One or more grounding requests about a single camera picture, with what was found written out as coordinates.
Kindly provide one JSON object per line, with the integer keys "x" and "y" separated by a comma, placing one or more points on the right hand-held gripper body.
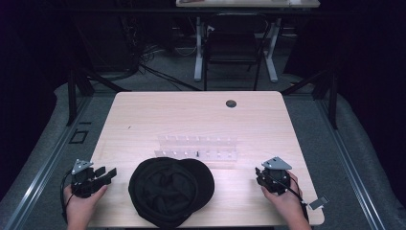
{"x": 276, "y": 177}

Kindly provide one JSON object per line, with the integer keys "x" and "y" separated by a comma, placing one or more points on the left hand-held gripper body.
{"x": 83, "y": 182}

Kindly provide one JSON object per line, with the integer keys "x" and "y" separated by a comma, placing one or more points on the person's left hand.
{"x": 81, "y": 207}

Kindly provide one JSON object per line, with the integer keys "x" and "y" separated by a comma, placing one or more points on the person's right hand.
{"x": 285, "y": 201}

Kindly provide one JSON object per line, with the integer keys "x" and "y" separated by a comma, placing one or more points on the black cap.
{"x": 170, "y": 191}

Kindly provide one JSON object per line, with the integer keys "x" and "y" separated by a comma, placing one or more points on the clear acrylic rack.
{"x": 198, "y": 154}

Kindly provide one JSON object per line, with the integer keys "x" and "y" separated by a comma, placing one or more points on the grey table grommet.
{"x": 231, "y": 103}

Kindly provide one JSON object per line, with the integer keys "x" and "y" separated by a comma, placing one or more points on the black metal stand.
{"x": 72, "y": 96}
{"x": 332, "y": 96}

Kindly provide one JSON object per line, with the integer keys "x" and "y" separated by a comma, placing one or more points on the black folding chair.
{"x": 234, "y": 44}

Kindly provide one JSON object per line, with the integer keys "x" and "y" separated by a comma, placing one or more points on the white-legged desk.
{"x": 242, "y": 3}

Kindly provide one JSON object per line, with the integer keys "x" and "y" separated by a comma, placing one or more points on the aluminium floor rail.
{"x": 48, "y": 166}
{"x": 351, "y": 166}

